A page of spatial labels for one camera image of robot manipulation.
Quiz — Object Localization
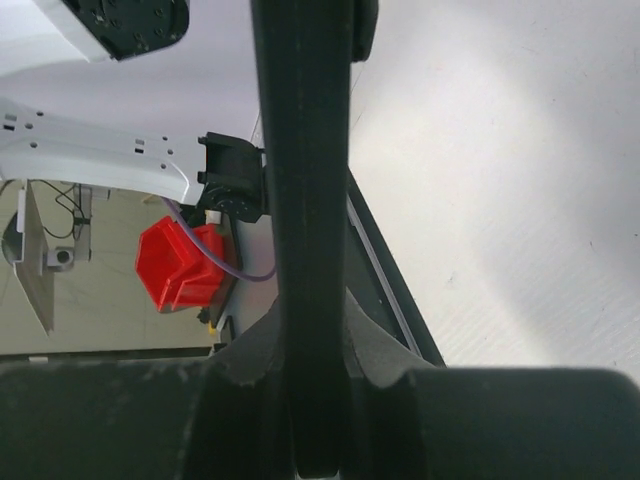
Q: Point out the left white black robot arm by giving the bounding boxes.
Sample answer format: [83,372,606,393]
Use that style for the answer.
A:
[1,1,267,223]

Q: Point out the red plastic bin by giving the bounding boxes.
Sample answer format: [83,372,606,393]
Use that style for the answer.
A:
[135,216,227,312]

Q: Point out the black phone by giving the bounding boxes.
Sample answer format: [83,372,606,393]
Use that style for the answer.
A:
[251,1,379,477]

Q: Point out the grey monitor on stand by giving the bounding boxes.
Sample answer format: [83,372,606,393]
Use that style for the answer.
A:
[2,181,55,335]

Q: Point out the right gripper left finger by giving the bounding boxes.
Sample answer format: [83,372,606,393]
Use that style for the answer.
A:
[1,308,295,479]

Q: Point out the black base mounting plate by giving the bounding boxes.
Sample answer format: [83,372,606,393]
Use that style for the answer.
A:
[345,176,446,367]

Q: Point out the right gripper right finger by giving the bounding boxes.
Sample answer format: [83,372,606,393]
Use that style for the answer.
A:
[340,298,639,479]

